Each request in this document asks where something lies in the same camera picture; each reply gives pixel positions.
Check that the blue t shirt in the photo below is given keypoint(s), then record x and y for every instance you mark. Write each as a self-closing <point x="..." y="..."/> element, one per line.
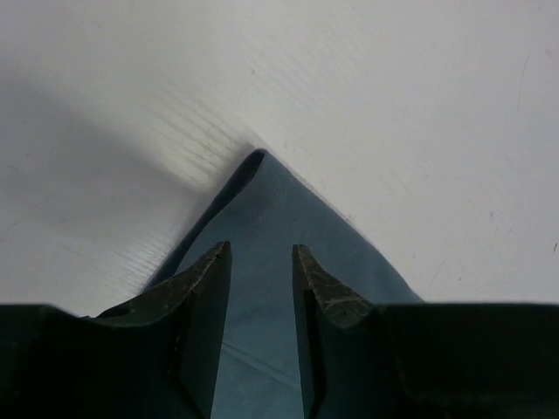
<point x="263" y="211"/>

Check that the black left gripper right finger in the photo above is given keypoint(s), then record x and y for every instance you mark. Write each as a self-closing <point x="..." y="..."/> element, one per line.
<point x="341" y="360"/>

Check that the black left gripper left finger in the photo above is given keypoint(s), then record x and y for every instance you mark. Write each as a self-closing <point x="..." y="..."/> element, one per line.
<point x="167" y="342"/>

